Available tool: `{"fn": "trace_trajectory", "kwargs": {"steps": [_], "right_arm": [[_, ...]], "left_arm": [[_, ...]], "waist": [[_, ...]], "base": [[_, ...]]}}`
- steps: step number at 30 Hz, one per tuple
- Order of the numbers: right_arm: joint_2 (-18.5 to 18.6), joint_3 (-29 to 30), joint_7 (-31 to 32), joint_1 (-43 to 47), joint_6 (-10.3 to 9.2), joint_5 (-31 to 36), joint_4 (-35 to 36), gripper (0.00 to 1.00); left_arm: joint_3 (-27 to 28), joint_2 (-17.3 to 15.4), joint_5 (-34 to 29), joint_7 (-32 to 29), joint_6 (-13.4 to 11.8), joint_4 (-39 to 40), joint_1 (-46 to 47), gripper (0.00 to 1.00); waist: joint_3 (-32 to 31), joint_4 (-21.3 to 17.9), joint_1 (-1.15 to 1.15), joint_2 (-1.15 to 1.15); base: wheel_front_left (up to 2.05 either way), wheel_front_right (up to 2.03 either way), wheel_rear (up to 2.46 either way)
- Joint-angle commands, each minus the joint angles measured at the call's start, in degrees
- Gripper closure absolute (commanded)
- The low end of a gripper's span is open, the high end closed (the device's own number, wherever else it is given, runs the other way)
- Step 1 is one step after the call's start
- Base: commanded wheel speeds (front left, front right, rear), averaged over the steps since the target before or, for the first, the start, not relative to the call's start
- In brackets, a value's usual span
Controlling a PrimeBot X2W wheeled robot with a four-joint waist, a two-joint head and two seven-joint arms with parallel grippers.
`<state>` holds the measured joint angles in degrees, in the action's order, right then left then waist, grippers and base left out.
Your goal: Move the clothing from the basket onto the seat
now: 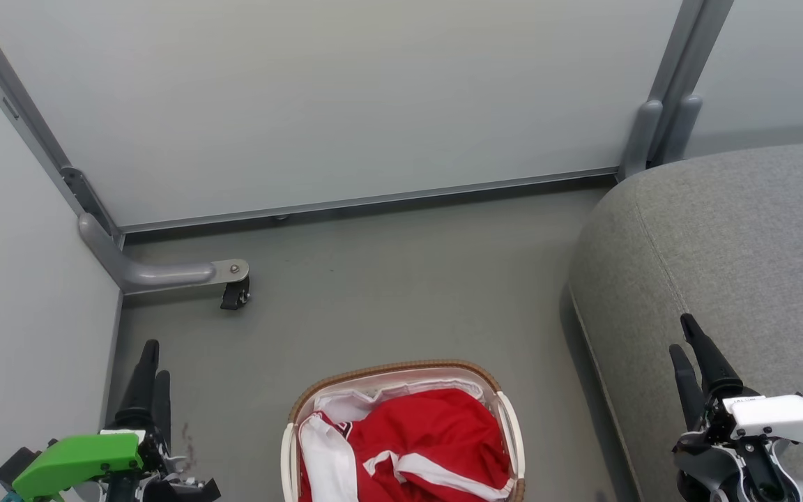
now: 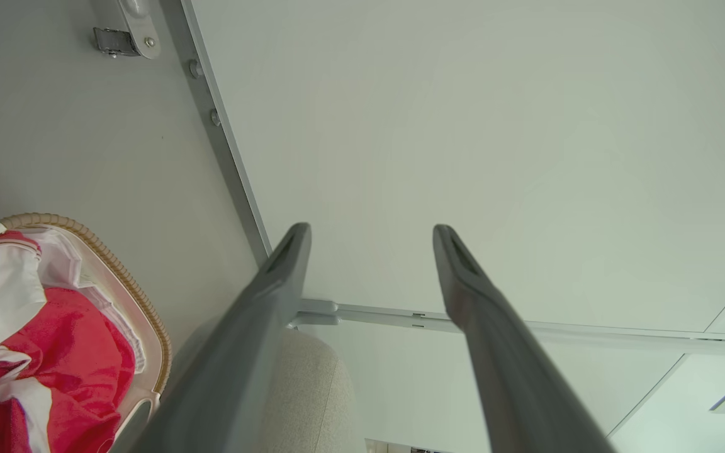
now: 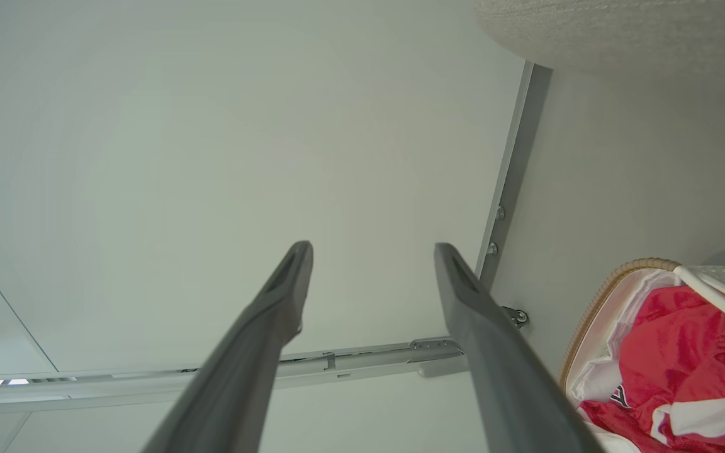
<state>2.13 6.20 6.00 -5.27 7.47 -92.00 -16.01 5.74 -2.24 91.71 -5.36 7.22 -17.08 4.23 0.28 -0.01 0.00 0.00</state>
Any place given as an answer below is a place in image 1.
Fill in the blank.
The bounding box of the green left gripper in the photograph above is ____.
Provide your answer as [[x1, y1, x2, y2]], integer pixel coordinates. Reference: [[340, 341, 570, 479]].
[[11, 340, 188, 500]]

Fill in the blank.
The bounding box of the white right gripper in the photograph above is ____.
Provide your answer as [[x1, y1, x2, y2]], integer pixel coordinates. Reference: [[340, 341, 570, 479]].
[[669, 313, 803, 455]]

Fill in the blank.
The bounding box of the red and white jersey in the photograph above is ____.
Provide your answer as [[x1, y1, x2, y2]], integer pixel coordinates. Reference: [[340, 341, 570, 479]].
[[299, 388, 514, 502]]

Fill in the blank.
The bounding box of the grey fabric sofa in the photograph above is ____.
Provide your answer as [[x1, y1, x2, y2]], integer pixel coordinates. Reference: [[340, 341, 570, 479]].
[[567, 139, 803, 502]]

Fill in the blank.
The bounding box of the grey partition foot with caster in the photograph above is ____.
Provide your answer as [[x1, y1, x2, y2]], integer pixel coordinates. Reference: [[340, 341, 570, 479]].
[[79, 213, 250, 295]]

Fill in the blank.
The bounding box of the black caster wheel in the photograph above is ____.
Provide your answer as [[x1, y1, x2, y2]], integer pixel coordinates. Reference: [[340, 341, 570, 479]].
[[220, 277, 252, 311]]

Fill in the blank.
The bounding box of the white laundry basket brown rim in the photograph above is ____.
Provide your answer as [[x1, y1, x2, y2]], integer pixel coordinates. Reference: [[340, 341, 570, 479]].
[[281, 359, 526, 502]]

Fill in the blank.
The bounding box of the white basket liner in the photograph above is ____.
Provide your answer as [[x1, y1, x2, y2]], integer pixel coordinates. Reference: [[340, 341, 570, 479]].
[[297, 376, 487, 426]]

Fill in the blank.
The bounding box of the grey partition bottom rail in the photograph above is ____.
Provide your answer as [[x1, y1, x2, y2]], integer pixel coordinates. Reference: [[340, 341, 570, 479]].
[[119, 166, 619, 235]]

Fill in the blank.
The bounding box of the grey partition corner post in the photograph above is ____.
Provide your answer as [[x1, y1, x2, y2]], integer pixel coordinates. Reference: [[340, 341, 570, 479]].
[[0, 0, 124, 249]]

